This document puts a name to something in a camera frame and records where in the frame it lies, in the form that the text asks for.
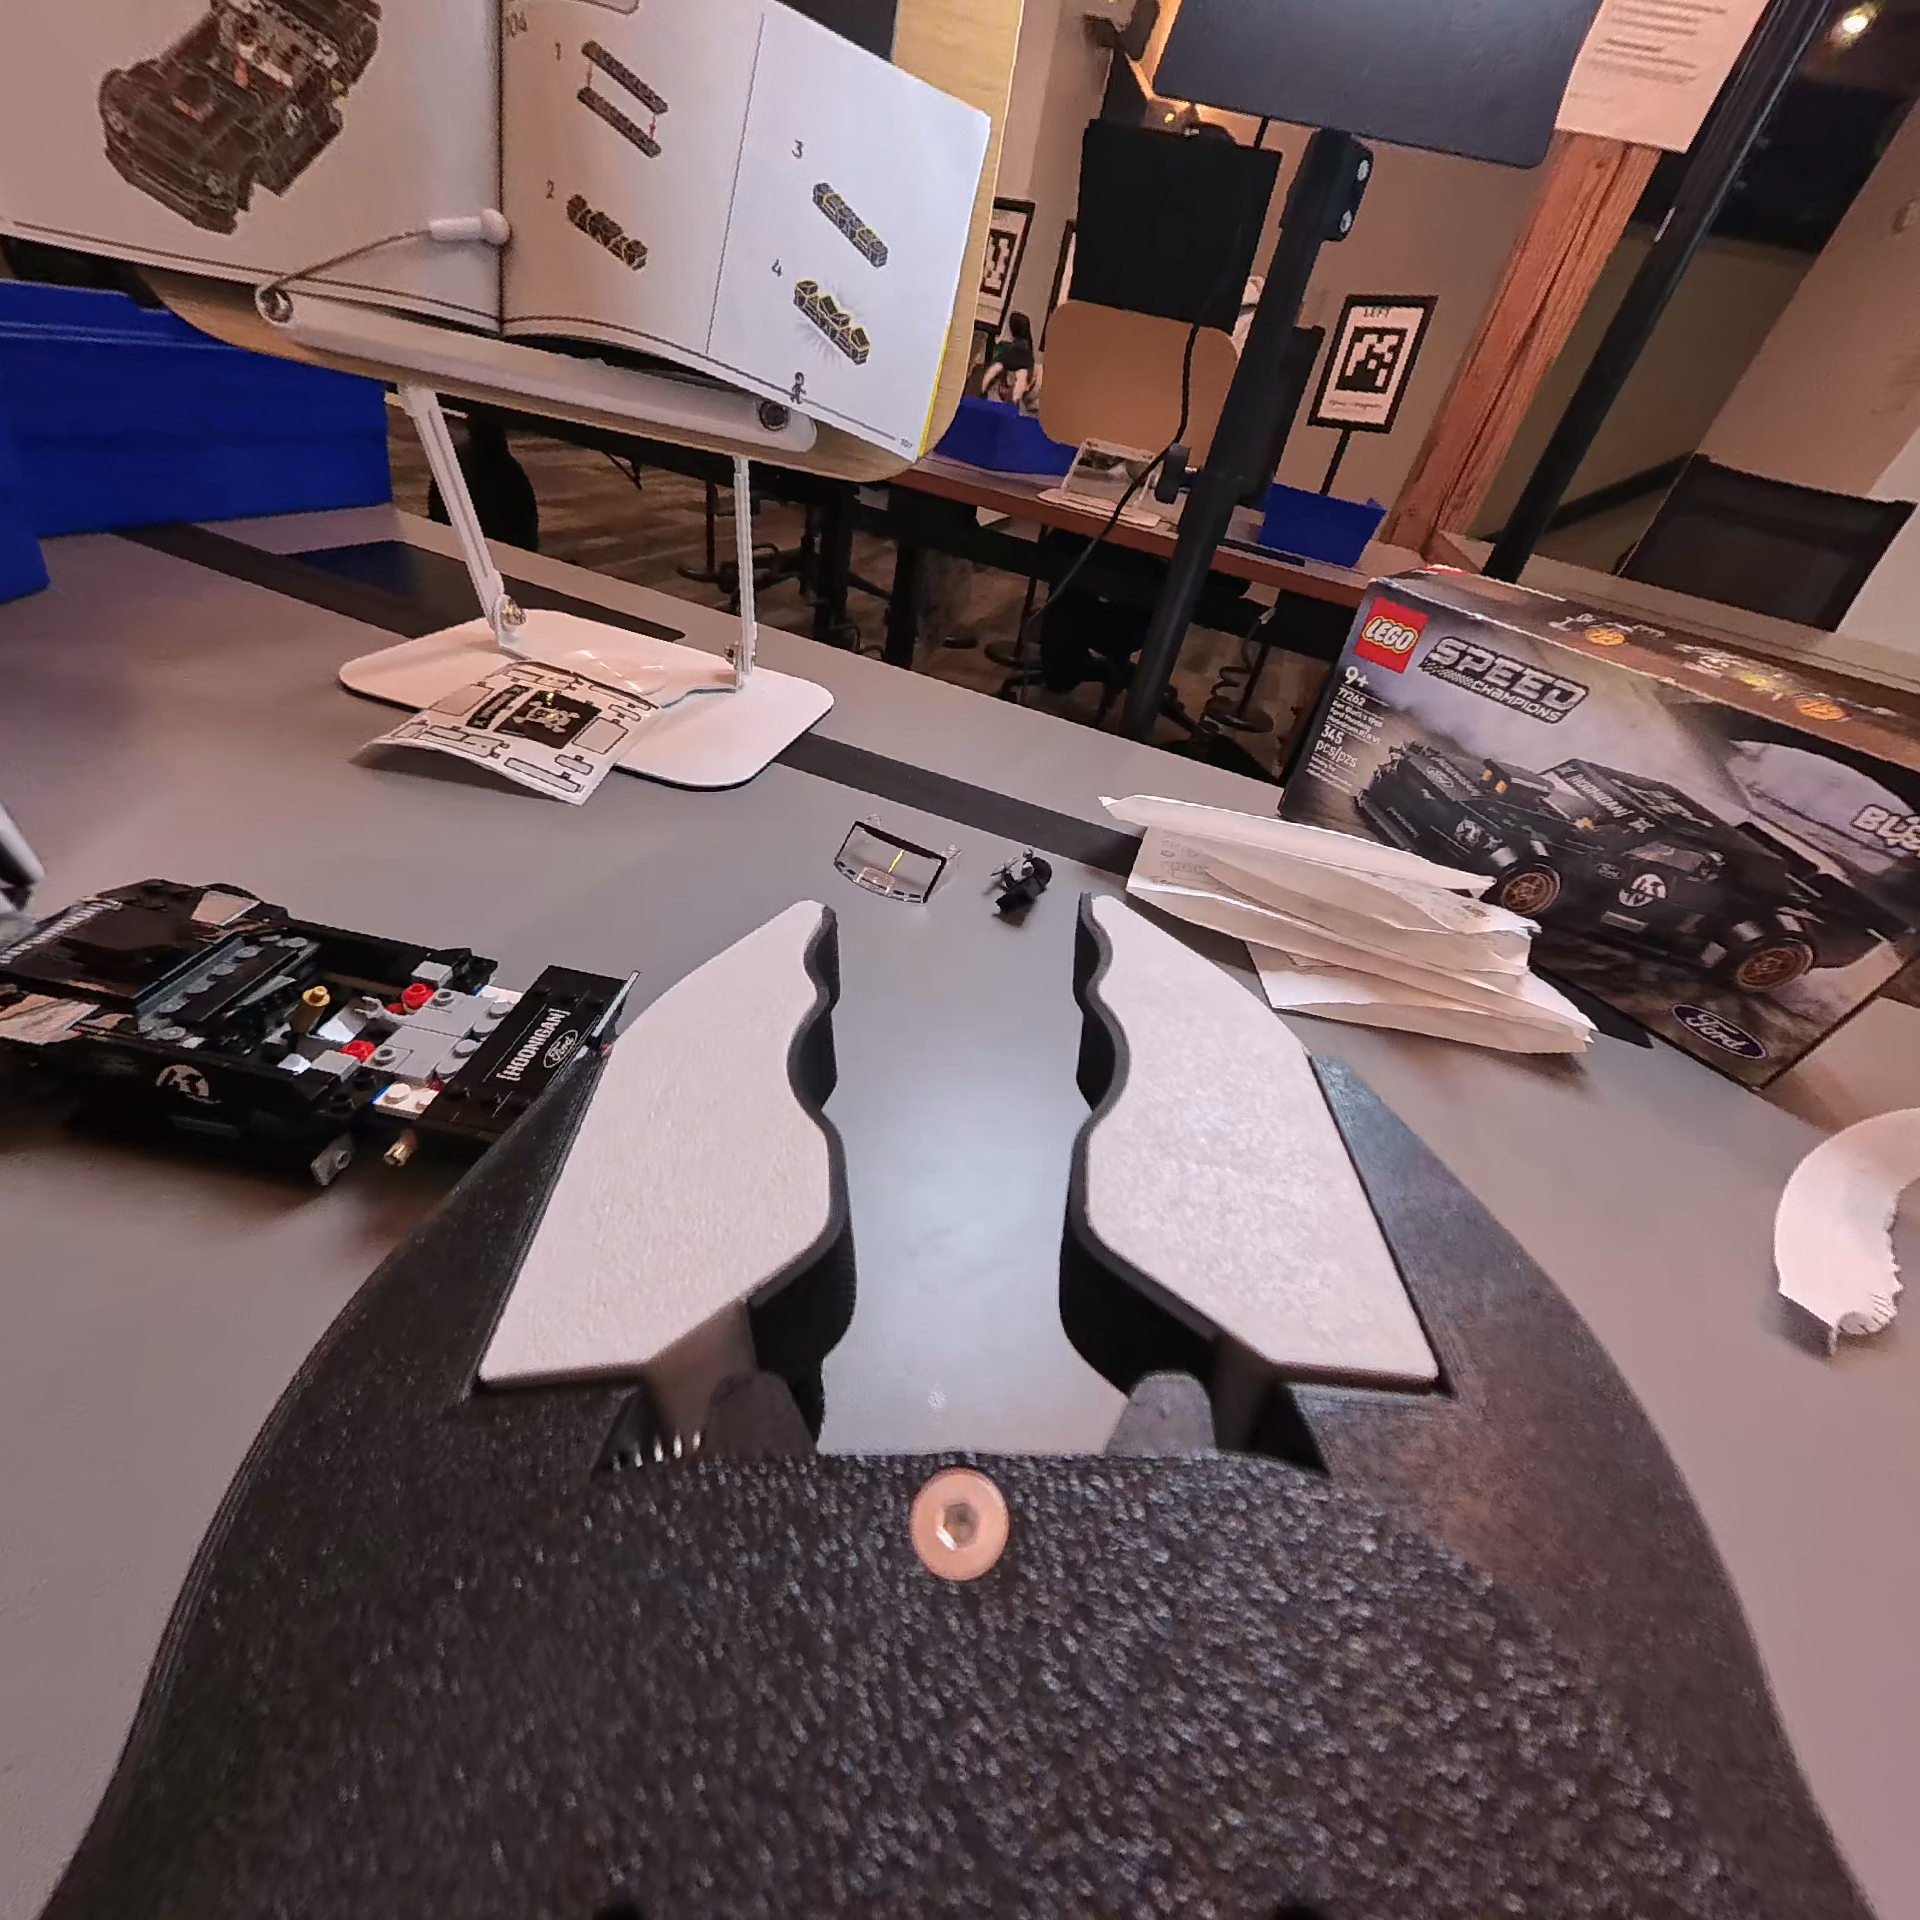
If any black lego car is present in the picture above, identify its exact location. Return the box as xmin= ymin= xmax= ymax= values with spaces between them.
xmin=0 ymin=880 xmax=638 ymax=1190

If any lego instruction booklet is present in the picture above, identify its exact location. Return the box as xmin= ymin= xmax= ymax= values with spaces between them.
xmin=0 ymin=0 xmax=998 ymax=467

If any clear lego windshield piece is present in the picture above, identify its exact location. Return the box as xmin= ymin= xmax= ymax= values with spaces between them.
xmin=831 ymin=820 xmax=957 ymax=908

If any lego set box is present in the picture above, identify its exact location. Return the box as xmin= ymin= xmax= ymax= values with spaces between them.
xmin=1282 ymin=571 xmax=1920 ymax=1089

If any black tripod pole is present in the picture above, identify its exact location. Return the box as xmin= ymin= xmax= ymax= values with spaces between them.
xmin=1126 ymin=128 xmax=1375 ymax=740

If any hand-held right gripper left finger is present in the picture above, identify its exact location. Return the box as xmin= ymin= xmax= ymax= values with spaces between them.
xmin=475 ymin=900 xmax=858 ymax=1407

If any black white marker tag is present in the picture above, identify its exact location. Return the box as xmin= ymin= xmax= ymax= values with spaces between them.
xmin=975 ymin=196 xmax=1040 ymax=339
xmin=1312 ymin=292 xmax=1438 ymax=435

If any tan chair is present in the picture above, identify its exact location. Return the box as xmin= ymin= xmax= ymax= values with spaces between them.
xmin=1035 ymin=301 xmax=1240 ymax=470

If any small blue bin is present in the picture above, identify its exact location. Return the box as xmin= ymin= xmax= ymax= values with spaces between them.
xmin=1246 ymin=482 xmax=1392 ymax=568

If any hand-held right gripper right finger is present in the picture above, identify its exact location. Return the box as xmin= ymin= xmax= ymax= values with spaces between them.
xmin=1066 ymin=894 xmax=1448 ymax=1407

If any black office chair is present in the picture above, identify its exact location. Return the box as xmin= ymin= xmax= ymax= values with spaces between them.
xmin=1620 ymin=452 xmax=1916 ymax=635

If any sticker sheet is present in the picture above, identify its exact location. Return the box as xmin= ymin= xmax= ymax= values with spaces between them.
xmin=360 ymin=668 xmax=740 ymax=810

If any white ring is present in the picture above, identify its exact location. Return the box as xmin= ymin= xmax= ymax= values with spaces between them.
xmin=1771 ymin=1112 xmax=1920 ymax=1345

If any white paper notice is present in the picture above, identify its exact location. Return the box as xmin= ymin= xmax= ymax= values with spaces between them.
xmin=1561 ymin=0 xmax=1779 ymax=152

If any white booklet stand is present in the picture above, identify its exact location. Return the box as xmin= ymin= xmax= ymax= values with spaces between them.
xmin=256 ymin=277 xmax=839 ymax=794

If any black flat panel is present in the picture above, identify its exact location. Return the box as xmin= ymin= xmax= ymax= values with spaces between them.
xmin=1155 ymin=0 xmax=1606 ymax=171

